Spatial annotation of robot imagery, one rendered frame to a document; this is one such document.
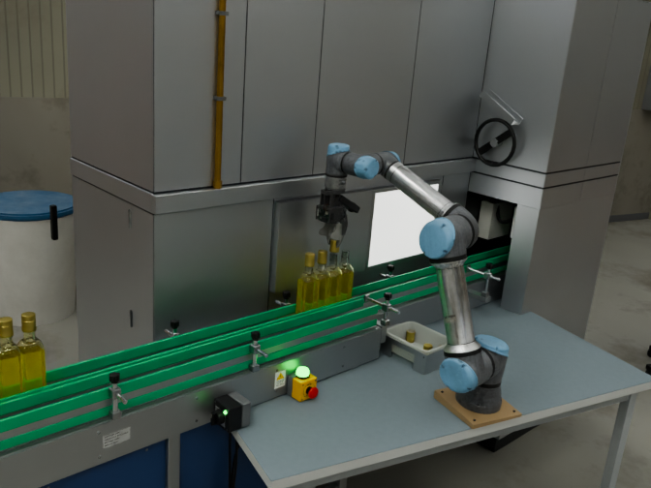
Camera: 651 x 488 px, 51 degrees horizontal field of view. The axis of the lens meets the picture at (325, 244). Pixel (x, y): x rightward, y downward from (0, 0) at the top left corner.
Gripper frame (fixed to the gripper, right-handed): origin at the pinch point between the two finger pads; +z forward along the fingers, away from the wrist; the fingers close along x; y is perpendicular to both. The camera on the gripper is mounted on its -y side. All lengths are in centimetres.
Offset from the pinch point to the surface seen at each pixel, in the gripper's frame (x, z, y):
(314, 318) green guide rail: 6.2, 23.9, 13.5
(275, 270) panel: -12.5, 11.6, 16.5
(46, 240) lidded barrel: -231, 62, 12
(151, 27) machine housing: -17, -69, 63
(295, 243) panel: -12.0, 2.6, 7.9
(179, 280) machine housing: -16, 9, 54
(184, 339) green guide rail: -4, 24, 59
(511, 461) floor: 30, 119, -102
